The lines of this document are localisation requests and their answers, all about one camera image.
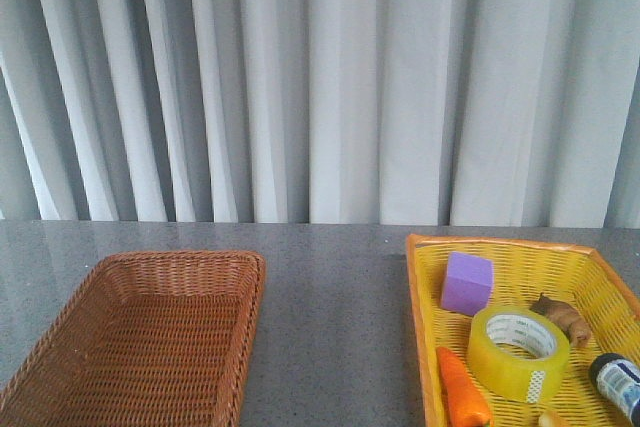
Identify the yellow tape roll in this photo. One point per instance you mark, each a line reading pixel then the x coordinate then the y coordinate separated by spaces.
pixel 517 353

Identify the white pleated curtain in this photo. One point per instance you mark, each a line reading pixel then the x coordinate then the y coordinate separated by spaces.
pixel 402 112

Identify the brown toy animal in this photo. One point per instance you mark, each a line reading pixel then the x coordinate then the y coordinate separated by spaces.
pixel 566 318

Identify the toy bread loaf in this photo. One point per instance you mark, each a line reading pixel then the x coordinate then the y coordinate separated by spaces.
pixel 551 418

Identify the brown wicker basket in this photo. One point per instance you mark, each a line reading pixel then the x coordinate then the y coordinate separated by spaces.
pixel 155 338

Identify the blue capped bottle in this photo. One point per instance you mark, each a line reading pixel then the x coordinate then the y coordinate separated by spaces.
pixel 617 379

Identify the yellow woven basket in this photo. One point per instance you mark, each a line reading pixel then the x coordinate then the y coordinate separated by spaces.
pixel 523 270

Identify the purple foam cube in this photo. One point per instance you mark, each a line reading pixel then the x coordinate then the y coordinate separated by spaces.
pixel 468 283

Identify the orange toy carrot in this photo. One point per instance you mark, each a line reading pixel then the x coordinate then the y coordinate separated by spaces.
pixel 466 404

